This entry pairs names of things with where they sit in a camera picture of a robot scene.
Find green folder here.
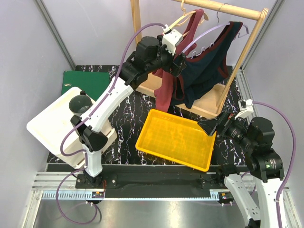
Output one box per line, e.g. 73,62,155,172
61,71,110,101

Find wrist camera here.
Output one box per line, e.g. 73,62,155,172
235,99,254,119
161,25,183,56

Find yellow plastic tray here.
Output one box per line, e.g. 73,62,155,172
135,109,215,172

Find lilac plastic hanger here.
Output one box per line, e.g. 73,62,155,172
181,7,249,60

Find dark grey cup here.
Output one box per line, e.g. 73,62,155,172
69,95,92,116

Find wooden clothes rack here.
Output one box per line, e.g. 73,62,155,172
130,0,268,118

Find wooden clothes hanger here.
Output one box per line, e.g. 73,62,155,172
169,0,209,29

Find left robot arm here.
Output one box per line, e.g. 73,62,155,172
71,33,185,188

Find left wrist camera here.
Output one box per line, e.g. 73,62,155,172
161,25,183,56

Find navy tank top maroon trim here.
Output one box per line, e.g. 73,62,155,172
170,21,243,108

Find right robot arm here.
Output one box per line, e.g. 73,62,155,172
198,112,287,228

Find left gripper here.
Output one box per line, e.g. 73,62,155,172
146,35,186,77

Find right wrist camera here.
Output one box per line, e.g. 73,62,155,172
235,99,254,119

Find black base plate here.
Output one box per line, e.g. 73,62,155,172
61,165,224,200

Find white wooden storage box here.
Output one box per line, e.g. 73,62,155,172
27,87,120,177

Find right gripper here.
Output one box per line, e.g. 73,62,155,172
197,109,255,150

